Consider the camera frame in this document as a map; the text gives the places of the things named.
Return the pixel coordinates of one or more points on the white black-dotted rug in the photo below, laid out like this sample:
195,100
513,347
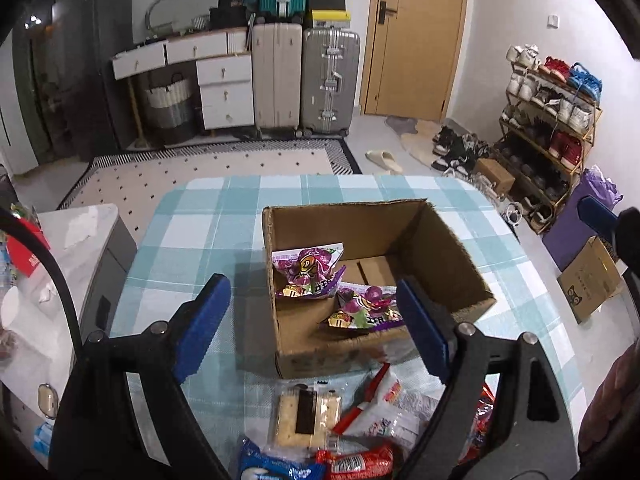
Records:
200,175

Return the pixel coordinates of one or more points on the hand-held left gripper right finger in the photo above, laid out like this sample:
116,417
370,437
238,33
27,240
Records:
424,332

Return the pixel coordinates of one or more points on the pile of black white sneakers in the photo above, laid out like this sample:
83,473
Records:
452,147

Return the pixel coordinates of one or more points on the teal checked tablecloth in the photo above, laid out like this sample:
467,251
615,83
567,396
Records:
200,230

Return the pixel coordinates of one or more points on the round vanity mirror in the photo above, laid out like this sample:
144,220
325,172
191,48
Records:
150,7

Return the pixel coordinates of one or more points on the printed flat cardboard box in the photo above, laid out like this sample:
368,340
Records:
590,285

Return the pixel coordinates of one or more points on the black printed bag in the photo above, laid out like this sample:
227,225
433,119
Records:
231,0

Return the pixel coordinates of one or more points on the yellow shoe box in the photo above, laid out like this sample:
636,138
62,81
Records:
330,19

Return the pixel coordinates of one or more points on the silver suitcase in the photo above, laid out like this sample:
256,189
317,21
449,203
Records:
327,80

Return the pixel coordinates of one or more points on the dark grey refrigerator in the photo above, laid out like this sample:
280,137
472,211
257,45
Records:
75,70

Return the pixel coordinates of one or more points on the beige slipper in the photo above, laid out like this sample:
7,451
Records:
382,160

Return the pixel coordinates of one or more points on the grey door mat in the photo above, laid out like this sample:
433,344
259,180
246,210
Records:
400,122

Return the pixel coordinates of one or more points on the white light switch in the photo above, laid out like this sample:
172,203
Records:
553,20

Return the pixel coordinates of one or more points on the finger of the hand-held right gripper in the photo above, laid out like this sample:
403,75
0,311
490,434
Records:
597,216

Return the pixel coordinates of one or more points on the beige fluffy mat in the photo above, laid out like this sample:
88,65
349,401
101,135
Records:
422,140

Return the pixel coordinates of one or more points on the grey white laundry basket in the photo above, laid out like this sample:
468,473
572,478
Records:
167,110

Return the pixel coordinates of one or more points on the red paper packet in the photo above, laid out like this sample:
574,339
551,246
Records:
27,260

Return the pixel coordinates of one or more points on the white-topped grey cabinet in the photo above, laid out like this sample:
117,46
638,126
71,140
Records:
75,240

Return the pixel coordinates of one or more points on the white drawer dresser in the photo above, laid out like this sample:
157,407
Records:
225,90

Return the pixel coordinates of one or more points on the clear cracker packet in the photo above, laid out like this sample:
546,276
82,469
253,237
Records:
305,417

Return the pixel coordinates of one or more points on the small brown cardboard box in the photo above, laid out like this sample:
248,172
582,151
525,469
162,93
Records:
495,175

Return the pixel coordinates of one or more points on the purple snack packet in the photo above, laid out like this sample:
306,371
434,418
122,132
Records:
307,270
362,310

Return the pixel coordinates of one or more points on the rows of assorted shoes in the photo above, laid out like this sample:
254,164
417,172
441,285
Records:
565,147

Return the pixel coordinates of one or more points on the red black-banded snack packet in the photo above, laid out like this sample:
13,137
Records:
360,462

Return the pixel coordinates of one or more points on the blue snack packet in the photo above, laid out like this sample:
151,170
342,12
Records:
275,465

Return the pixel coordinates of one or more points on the person's right forearm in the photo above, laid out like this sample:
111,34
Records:
612,405

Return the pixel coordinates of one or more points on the wooden door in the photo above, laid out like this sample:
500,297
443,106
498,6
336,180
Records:
415,35

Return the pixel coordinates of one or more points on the gold metal shoe rack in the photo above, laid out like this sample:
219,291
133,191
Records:
594,132

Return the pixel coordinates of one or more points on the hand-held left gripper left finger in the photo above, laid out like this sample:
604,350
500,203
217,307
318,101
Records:
202,330

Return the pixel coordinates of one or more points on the white red snack packet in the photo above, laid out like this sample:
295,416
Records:
395,410

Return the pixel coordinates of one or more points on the beige suitcase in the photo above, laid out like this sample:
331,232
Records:
277,80

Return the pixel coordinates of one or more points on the purple bag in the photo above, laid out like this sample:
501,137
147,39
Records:
575,230

